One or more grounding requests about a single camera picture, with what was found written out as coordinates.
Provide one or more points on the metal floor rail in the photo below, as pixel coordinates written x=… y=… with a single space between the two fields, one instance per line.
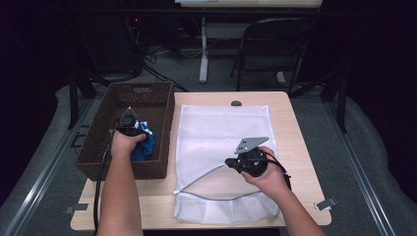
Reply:
x=42 y=177
x=360 y=173

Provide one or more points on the white desk with metal legs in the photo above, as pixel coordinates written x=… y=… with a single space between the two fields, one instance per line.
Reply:
x=204 y=49

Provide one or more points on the blue printed garment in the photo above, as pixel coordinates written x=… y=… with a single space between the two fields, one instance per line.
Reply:
x=146 y=149

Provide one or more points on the dark equipment cabinet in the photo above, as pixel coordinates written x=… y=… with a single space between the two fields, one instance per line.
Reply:
x=111 y=42

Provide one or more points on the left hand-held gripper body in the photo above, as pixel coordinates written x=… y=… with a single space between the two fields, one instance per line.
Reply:
x=129 y=126

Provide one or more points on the grey tape strip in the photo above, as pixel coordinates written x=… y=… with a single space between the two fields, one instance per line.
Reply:
x=78 y=207
x=325 y=204

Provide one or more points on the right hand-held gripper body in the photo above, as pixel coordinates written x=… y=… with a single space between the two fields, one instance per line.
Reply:
x=252 y=162

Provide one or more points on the person's right hand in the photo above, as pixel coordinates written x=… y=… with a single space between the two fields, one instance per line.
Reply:
x=270 y=180

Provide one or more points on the black folding chair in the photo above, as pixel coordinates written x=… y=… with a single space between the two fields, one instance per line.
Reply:
x=272 y=62

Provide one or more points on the brown woven basket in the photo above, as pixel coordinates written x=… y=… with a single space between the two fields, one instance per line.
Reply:
x=95 y=154

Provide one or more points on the person's left hand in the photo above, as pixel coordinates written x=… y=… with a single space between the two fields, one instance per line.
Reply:
x=124 y=146

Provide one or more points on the white mesh laundry bag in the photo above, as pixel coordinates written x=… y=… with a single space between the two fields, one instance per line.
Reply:
x=209 y=131

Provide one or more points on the black metal stand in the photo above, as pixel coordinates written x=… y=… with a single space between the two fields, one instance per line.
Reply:
x=72 y=98
x=342 y=105

